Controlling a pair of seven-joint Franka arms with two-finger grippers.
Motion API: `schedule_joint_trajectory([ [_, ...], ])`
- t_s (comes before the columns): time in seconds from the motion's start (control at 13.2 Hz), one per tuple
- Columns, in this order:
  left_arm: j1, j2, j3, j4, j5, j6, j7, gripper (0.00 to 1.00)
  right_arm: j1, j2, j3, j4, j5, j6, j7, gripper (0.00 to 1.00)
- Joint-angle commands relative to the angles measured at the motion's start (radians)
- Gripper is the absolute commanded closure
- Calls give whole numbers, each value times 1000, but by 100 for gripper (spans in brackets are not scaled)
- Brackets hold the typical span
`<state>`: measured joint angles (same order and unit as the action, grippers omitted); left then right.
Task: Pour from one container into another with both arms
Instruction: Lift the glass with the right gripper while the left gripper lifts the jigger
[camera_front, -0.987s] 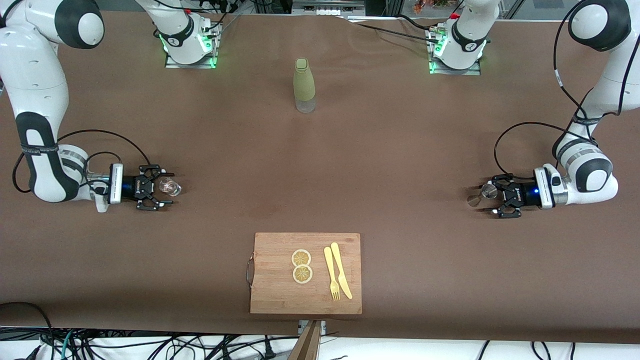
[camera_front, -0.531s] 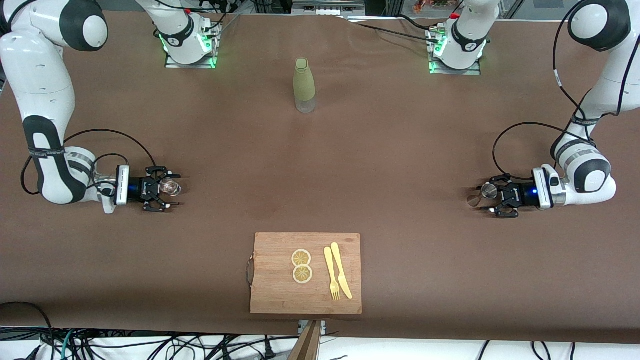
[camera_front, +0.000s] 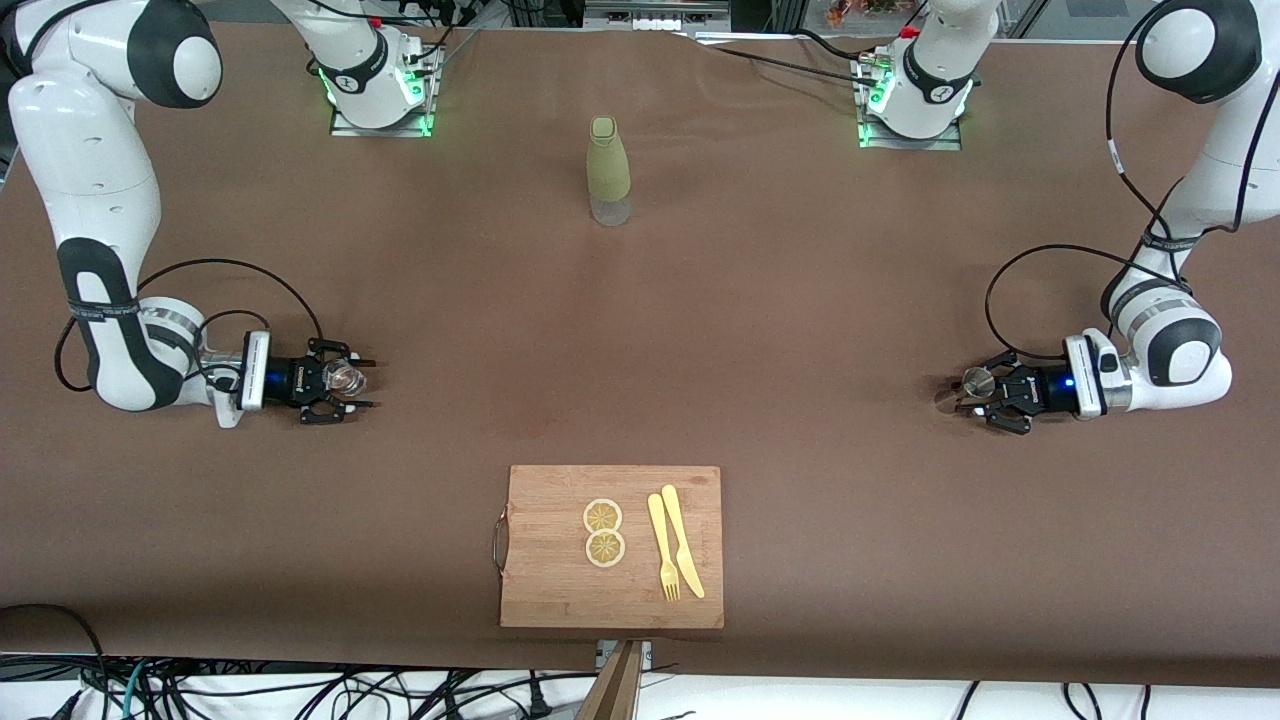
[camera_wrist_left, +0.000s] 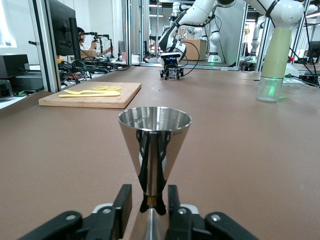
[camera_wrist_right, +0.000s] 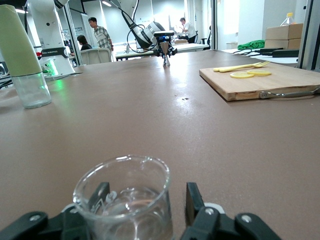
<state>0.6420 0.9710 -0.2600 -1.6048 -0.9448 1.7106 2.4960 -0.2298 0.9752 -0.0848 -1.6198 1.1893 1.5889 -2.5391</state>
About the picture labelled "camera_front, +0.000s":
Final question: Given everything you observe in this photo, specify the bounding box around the steel double jigger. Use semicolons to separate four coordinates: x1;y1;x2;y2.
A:
933;366;997;414

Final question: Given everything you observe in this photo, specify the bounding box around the wooden cutting board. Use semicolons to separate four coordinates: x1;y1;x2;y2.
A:
491;465;725;630

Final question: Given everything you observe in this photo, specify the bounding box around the green sleeved glass bottle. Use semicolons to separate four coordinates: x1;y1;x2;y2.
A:
586;116;633;227

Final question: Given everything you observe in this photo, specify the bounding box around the yellow plastic fork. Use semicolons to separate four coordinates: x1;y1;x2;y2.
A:
647;493;682;603

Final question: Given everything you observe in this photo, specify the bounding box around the yellow plastic knife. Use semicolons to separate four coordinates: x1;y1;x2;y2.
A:
661;485;706;600

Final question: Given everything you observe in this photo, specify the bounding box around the black left arm loop cable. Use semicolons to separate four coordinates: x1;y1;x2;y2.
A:
984;244;1166;363

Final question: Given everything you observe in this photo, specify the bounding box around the black arm loop cable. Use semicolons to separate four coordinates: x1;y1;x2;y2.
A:
984;244;1166;363
135;258;326;346

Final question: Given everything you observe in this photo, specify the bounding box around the black right arm loop cable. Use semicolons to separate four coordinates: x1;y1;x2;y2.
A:
135;258;326;346

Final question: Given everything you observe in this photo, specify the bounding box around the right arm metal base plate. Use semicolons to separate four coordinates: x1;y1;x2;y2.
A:
330;45;438;138

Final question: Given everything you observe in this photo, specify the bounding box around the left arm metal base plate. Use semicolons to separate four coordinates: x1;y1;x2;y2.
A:
857;60;963;151

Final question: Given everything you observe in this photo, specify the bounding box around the thick black floor cable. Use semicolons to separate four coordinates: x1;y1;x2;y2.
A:
0;603;109;720

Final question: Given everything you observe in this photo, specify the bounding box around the teal cable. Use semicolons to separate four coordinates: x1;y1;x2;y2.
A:
122;658;153;720

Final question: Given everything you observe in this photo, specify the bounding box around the wooden post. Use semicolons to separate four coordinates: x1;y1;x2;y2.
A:
577;640;646;720

